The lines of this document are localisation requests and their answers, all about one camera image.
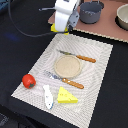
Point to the yellow toy cheese wedge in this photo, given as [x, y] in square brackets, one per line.
[65, 97]

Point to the red toy tomato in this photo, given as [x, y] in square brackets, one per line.
[28, 81]

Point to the toy fork orange handle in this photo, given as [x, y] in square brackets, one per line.
[65, 80]

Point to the woven beige placemat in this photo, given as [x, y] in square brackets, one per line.
[76, 115]

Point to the brown toy stove top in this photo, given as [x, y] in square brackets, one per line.
[106, 26]

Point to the white toy fish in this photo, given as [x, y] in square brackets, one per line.
[48, 97]

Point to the beige toy bowl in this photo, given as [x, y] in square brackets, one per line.
[122, 14]

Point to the yellow toy butter block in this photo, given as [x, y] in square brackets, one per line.
[54, 30]

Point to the grey toy saucepan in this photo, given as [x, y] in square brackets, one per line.
[44, 9]

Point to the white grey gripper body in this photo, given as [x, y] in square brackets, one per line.
[66, 14]

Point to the round wooden plate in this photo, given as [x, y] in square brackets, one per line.
[67, 66]

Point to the grey two-handled toy pot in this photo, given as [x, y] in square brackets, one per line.
[90, 12]

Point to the toy knife orange handle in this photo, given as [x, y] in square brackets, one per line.
[78, 56]

